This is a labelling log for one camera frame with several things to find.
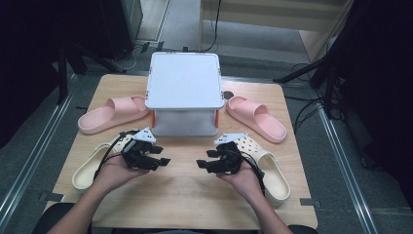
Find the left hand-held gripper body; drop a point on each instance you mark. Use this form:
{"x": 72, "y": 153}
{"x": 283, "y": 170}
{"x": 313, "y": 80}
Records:
{"x": 138, "y": 154}

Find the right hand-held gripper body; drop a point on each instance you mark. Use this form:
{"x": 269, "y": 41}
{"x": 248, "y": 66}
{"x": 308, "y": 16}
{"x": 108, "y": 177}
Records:
{"x": 229, "y": 157}

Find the pink slipper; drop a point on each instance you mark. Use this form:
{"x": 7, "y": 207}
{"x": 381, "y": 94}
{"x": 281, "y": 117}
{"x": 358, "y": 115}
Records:
{"x": 104, "y": 117}
{"x": 259, "y": 120}

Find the cream clog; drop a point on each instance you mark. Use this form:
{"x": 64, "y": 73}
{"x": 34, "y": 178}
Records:
{"x": 86, "y": 170}
{"x": 276, "y": 182}

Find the white shoe rack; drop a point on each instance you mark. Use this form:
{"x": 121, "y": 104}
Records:
{"x": 185, "y": 81}

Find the person's right hand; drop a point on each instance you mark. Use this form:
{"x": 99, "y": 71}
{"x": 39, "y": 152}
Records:
{"x": 242, "y": 183}

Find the person's left hand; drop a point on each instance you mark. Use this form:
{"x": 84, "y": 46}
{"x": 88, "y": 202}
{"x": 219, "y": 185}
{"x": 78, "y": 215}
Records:
{"x": 113, "y": 177}

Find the black round table grommet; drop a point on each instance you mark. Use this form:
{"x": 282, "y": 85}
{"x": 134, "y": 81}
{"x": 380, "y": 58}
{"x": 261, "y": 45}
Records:
{"x": 228, "y": 95}

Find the black tape strip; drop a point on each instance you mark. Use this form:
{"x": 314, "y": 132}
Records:
{"x": 308, "y": 202}
{"x": 52, "y": 197}

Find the black metal stand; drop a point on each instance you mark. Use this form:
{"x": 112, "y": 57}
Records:
{"x": 329, "y": 87}
{"x": 61, "y": 74}

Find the black curtain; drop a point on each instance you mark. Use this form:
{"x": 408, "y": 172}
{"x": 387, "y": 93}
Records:
{"x": 29, "y": 48}
{"x": 386, "y": 81}

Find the light wooden frame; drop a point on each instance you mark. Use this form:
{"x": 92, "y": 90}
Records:
{"x": 311, "y": 44}

